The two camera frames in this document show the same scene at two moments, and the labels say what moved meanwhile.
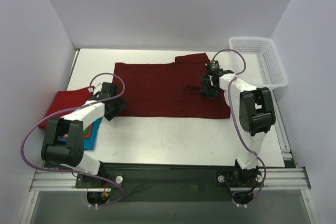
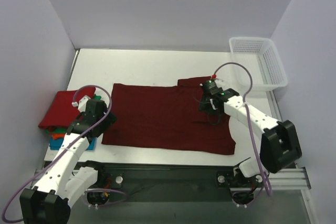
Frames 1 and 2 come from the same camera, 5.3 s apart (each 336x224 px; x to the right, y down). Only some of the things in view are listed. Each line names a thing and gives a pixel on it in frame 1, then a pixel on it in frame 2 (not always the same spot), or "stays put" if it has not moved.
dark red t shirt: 168,89 → 168,118
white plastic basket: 263,67 stays put
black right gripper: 208,87 → 206,100
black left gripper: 116,107 → 105,120
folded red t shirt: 66,99 stays put
